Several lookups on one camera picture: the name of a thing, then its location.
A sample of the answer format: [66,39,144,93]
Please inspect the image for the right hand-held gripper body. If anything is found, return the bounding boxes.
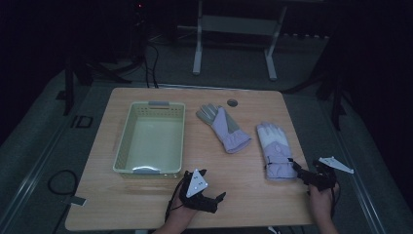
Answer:
[305,156,355,192]

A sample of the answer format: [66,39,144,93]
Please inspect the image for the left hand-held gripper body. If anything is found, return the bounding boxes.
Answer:
[179,168,218,215]

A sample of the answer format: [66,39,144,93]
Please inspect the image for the purple and white glove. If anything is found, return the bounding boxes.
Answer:
[255,122,298,180]

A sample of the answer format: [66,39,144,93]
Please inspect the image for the person's right hand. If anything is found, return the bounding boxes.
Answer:
[308,184,340,222]

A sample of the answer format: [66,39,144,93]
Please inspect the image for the person's left hand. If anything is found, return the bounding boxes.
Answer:
[169,196,199,223]

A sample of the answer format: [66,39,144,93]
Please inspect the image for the purple and grey glove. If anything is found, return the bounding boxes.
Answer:
[195,102,252,154]

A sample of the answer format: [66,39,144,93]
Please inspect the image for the pale green plastic basket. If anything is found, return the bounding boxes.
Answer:
[112,100,186,179]

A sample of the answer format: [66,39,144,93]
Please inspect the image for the black metal stand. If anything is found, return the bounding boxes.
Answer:
[56,55,132,117]
[313,58,350,132]

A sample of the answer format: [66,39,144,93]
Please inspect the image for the grey flat floor tag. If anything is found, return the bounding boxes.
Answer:
[69,195,88,208]

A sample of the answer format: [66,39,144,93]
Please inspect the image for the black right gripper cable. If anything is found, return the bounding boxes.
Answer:
[330,184,342,218]

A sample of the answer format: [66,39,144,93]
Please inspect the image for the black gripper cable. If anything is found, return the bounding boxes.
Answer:
[330,184,342,218]
[164,178,185,222]

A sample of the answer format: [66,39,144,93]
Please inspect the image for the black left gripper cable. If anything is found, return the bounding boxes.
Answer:
[164,178,185,222]

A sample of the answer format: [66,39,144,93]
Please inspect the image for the black hanging cables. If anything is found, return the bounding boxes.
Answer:
[141,40,160,89]

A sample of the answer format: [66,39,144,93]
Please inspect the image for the black looped floor cable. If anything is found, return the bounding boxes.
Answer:
[47,169,79,197]

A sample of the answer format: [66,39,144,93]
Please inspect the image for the white metal frame stand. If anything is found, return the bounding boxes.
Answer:
[177,0,288,82]

